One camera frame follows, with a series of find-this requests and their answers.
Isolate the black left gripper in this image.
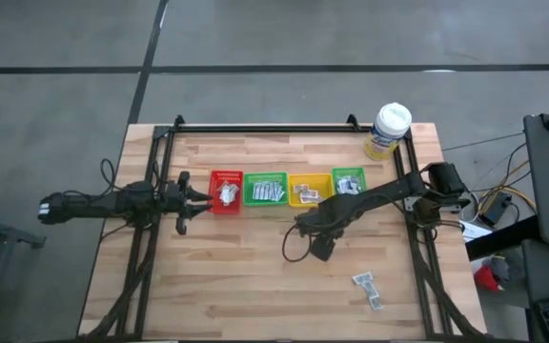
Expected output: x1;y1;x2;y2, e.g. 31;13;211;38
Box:
163;171;214;237

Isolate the red plastic slotted basket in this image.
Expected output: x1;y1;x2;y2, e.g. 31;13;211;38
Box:
208;170;245;215

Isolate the yellow plastic slotted basket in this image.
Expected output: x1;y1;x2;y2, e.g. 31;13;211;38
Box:
287;172;336;210

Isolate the green plastic slotted basket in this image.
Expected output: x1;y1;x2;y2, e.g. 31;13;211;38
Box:
331;167;368;197
243;171;290;208

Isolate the Lysol wipes canister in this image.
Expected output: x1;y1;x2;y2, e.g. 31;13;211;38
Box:
363;102;413;162

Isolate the white paper sheet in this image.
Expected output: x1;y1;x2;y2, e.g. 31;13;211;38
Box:
458;219;494;243

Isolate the black electronics box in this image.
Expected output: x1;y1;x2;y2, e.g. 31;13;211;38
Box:
478;192;513;226

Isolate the red cloth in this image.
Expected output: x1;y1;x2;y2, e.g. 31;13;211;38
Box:
473;264;502;293

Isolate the grey metal stand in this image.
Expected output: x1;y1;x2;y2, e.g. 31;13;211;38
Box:
0;189;48;343

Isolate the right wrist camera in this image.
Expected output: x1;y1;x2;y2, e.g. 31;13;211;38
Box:
311;236;337;263

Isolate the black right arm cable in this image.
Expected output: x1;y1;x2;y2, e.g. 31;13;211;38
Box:
281;223;315;263

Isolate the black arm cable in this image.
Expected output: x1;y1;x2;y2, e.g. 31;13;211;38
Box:
281;223;315;263
98;158;118;190

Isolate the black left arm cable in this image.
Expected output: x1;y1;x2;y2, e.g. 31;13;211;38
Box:
98;158;118;190

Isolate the yellow cable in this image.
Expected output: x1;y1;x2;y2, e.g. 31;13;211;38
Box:
475;159;538;214

